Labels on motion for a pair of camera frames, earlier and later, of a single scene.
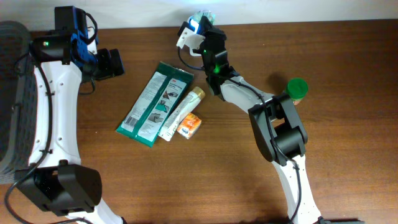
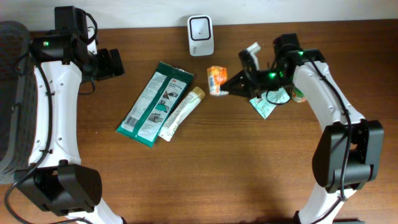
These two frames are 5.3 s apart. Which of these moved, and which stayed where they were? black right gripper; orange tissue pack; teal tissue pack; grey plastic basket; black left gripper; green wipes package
Moved: teal tissue pack; orange tissue pack; black right gripper
Stayed: green wipes package; grey plastic basket; black left gripper
